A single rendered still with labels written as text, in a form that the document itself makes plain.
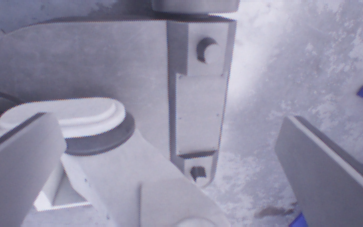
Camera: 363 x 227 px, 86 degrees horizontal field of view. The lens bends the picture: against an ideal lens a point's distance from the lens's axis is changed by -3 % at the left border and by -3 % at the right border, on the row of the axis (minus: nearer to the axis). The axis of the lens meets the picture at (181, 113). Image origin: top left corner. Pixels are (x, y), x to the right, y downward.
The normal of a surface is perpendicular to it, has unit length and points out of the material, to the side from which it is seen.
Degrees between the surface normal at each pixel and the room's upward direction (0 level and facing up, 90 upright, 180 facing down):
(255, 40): 0
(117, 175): 90
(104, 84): 0
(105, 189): 90
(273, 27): 0
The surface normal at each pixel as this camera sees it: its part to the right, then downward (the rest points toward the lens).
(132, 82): 0.19, 0.50
